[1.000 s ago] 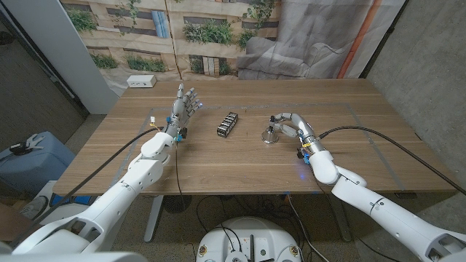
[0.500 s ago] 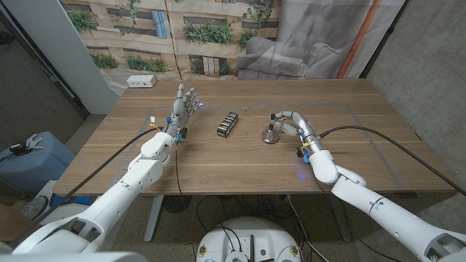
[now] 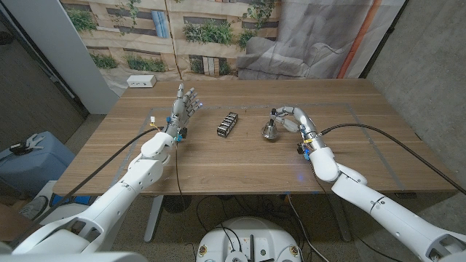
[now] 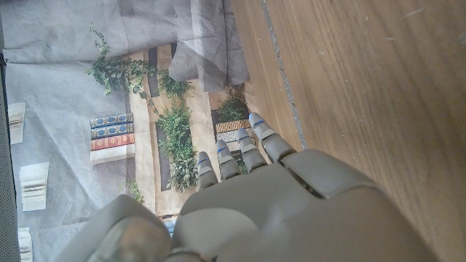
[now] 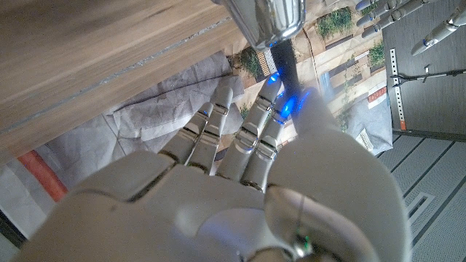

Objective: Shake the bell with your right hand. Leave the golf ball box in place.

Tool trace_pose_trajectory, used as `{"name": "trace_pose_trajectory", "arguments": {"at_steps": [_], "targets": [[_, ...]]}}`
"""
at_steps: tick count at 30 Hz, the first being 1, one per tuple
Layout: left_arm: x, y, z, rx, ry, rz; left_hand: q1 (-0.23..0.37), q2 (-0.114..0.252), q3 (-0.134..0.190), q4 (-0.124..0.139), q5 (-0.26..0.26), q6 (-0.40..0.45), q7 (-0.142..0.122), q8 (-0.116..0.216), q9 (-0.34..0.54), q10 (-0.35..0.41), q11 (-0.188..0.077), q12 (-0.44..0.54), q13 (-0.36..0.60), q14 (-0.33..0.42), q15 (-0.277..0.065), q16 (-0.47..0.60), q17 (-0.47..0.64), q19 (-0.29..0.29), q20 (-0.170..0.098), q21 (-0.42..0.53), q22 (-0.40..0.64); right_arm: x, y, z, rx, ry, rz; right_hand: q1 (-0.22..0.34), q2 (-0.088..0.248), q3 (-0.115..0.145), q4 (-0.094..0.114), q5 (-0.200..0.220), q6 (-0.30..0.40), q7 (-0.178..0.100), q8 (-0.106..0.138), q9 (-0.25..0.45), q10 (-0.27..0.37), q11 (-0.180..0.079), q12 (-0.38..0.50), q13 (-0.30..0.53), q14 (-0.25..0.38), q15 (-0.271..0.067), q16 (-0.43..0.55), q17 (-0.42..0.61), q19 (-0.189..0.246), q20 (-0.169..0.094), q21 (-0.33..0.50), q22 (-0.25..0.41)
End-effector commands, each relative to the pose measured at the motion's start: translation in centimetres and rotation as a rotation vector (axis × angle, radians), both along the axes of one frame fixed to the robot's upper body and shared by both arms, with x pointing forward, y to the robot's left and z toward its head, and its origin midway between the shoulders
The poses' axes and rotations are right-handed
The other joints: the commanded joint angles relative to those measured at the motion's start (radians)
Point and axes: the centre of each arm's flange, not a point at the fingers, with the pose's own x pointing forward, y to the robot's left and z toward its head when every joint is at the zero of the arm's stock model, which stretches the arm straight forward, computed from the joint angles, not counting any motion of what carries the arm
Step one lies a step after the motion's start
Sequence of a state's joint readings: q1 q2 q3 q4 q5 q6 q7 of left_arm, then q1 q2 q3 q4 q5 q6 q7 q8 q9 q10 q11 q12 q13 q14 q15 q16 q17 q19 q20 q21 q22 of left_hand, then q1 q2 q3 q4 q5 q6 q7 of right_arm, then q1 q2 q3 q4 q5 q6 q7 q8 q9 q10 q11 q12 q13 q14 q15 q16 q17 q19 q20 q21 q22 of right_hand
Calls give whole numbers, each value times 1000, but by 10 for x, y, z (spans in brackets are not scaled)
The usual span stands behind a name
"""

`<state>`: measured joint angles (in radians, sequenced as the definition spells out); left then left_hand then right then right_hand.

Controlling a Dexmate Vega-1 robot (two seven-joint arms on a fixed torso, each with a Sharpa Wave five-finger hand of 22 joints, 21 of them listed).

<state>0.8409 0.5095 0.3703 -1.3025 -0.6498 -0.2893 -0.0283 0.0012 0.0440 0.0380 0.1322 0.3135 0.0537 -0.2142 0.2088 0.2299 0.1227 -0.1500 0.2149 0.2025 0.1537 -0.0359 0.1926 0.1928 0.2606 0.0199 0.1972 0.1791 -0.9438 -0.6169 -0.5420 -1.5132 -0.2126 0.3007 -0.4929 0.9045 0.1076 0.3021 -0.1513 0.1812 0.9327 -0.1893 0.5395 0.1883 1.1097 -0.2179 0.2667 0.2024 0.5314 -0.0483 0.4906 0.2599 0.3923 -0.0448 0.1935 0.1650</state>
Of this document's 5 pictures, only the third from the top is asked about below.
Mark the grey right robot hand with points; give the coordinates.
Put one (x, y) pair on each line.
(306, 125)

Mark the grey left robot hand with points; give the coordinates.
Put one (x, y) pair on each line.
(179, 109)

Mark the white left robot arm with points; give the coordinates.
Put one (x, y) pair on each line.
(120, 196)

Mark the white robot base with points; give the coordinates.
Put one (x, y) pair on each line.
(247, 233)

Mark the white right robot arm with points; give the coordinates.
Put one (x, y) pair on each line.
(364, 196)

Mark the black golf ball box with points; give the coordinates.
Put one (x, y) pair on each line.
(227, 124)

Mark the brown cardboard box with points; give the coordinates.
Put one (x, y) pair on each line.
(14, 222)

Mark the white power strip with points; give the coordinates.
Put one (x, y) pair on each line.
(141, 81)

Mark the printed fabric backdrop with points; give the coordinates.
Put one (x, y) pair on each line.
(225, 40)

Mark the black round floor disc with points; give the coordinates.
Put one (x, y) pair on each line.
(177, 203)

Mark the grey table leg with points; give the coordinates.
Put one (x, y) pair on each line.
(154, 218)
(340, 218)

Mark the white pillar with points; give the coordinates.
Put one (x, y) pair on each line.
(65, 47)

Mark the blue plastic container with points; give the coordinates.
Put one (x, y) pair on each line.
(40, 163)

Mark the white wheeled cart base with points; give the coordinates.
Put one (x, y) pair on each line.
(69, 211)

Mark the black and white tool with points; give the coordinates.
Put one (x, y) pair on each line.
(27, 143)

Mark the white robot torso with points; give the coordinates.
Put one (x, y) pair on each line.
(73, 257)

